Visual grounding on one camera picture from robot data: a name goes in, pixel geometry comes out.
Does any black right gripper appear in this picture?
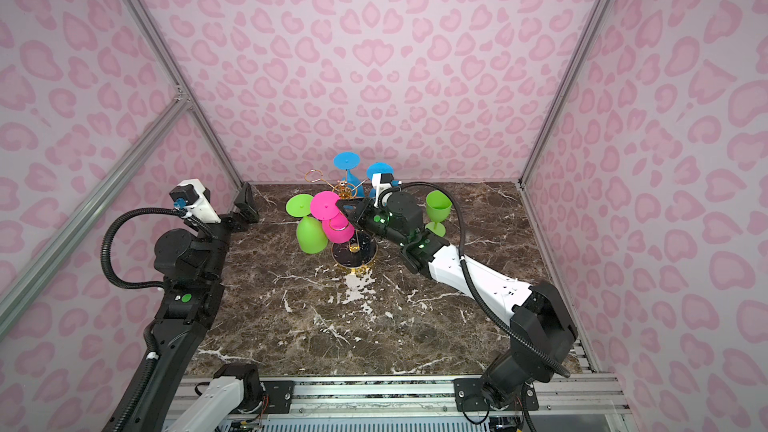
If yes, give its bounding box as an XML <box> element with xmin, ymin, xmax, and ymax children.
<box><xmin>334</xmin><ymin>197</ymin><xmax>411</xmax><ymax>248</ymax></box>

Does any magenta wine glass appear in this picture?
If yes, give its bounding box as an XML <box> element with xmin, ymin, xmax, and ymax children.
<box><xmin>310</xmin><ymin>191</ymin><xmax>355</xmax><ymax>244</ymax></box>

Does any green wine glass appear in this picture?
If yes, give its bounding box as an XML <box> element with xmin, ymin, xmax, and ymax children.
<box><xmin>425</xmin><ymin>190</ymin><xmax>453</xmax><ymax>237</ymax></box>
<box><xmin>286</xmin><ymin>194</ymin><xmax>329</xmax><ymax>255</ymax></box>

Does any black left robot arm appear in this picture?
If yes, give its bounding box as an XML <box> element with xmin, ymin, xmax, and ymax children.
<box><xmin>100</xmin><ymin>179</ymin><xmax>260</xmax><ymax>431</ymax></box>

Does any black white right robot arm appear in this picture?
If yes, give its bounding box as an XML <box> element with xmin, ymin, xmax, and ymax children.
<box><xmin>336</xmin><ymin>191</ymin><xmax>578</xmax><ymax>410</ymax></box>

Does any blue wine glass rear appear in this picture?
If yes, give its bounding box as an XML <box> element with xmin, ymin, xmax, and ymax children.
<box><xmin>333</xmin><ymin>152</ymin><xmax>364</xmax><ymax>197</ymax></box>

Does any blue wine glass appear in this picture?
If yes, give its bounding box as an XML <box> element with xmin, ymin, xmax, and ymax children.
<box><xmin>333</xmin><ymin>152</ymin><xmax>364</xmax><ymax>197</ymax></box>
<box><xmin>366</xmin><ymin>162</ymin><xmax>394</xmax><ymax>198</ymax></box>

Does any blue wine glass right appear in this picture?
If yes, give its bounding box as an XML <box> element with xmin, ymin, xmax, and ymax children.
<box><xmin>366</xmin><ymin>162</ymin><xmax>394</xmax><ymax>198</ymax></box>

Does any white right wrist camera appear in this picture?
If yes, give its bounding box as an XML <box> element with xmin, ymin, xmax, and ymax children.
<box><xmin>371</xmin><ymin>172</ymin><xmax>400</xmax><ymax>193</ymax></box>

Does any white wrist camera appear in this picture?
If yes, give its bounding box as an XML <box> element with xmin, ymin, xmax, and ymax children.
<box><xmin>371</xmin><ymin>172</ymin><xmax>400</xmax><ymax>193</ymax></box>
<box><xmin>169</xmin><ymin>179</ymin><xmax>221</xmax><ymax>224</ymax></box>

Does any gold wire glass rack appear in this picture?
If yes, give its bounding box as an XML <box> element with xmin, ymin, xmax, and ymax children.
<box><xmin>304</xmin><ymin>169</ymin><xmax>377</xmax><ymax>273</ymax></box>

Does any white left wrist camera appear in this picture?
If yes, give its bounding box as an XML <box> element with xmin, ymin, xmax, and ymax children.
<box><xmin>169</xmin><ymin>179</ymin><xmax>221</xmax><ymax>224</ymax></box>

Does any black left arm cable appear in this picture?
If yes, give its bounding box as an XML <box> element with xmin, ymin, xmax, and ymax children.
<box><xmin>99</xmin><ymin>206</ymin><xmax>211</xmax><ymax>290</ymax></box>

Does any aluminium frame left diagonal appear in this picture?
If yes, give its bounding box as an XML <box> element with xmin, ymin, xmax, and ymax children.
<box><xmin>1</xmin><ymin>94</ymin><xmax>189</xmax><ymax>337</ymax></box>

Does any aluminium frame left post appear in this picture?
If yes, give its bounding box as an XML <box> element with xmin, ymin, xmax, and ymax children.
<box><xmin>121</xmin><ymin>0</ymin><xmax>244</xmax><ymax>187</ymax></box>

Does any aluminium frame post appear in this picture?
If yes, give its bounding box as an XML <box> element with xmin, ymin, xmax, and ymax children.
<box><xmin>121</xmin><ymin>0</ymin><xmax>244</xmax><ymax>187</ymax></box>
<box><xmin>518</xmin><ymin>0</ymin><xmax>616</xmax><ymax>189</ymax></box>

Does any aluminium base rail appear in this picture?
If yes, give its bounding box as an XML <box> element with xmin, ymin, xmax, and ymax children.
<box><xmin>149</xmin><ymin>374</ymin><xmax>625</xmax><ymax>432</ymax></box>

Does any aluminium frame right post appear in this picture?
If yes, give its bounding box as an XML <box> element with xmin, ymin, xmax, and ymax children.
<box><xmin>518</xmin><ymin>0</ymin><xmax>616</xmax><ymax>189</ymax></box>

